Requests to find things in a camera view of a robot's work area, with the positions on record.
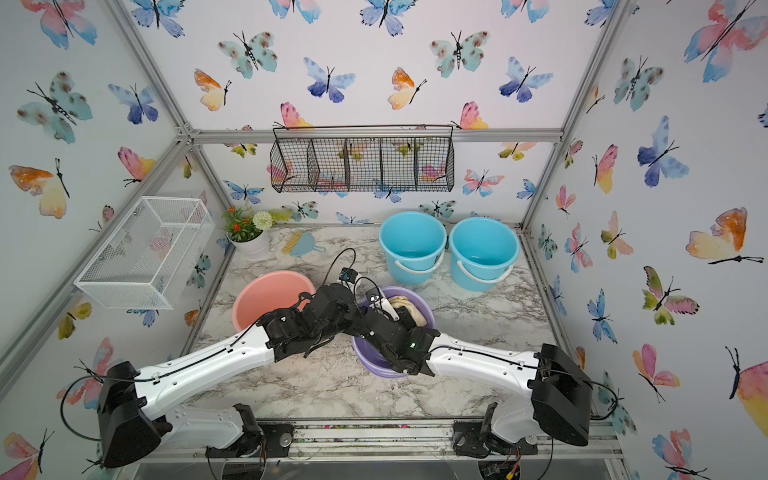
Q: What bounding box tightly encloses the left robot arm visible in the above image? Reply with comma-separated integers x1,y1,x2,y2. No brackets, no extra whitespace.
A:
88,283,364,469

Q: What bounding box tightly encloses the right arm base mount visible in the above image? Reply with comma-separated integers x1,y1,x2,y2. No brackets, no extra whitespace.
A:
451,421,538,459

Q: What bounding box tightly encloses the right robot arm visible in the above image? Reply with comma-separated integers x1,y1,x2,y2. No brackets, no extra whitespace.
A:
349,310,598,447

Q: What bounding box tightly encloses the aluminium front rail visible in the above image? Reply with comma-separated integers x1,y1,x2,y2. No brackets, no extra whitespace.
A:
116,418,625,464

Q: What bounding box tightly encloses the teal hand brush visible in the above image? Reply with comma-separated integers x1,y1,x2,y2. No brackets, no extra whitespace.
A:
282,232,326,257

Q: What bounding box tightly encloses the yellow microfiber cloth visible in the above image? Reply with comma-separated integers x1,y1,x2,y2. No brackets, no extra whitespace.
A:
393,302,427,328

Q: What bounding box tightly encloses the purple plastic bucket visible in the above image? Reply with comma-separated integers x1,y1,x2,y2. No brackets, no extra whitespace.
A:
352,286,436,379

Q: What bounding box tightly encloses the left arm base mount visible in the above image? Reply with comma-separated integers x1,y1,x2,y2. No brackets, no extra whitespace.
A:
205,423,294,460

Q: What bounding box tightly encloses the black wire wall basket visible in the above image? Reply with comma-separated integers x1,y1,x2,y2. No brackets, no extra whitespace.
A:
268,124,455,193

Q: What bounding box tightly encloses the pink plastic bucket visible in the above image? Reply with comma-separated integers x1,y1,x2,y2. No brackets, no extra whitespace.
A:
232,270,316,332

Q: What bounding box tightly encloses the potted flower plant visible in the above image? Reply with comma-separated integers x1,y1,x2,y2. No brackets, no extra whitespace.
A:
223,207,275,261

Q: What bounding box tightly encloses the white wire mesh basket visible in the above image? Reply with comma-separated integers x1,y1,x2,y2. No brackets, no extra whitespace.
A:
74,196,215,310

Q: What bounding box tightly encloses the teal plastic bucket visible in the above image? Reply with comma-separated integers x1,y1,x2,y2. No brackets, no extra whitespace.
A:
379,211,448,285
448,217,521,292

